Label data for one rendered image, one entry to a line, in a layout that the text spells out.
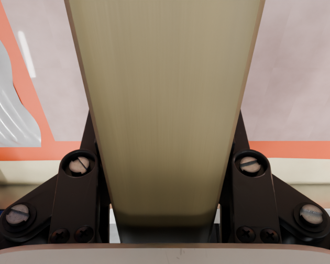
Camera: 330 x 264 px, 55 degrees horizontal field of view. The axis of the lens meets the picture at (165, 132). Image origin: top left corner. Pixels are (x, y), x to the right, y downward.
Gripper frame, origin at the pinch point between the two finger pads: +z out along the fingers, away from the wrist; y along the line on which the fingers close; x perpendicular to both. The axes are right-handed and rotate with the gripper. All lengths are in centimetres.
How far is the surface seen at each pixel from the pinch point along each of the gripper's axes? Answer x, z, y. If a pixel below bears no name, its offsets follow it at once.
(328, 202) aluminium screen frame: -24.9, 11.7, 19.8
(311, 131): -15.0, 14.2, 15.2
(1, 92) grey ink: -9.2, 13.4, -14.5
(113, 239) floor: -254, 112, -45
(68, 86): -9.0, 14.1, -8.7
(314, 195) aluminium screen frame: -24.9, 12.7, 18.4
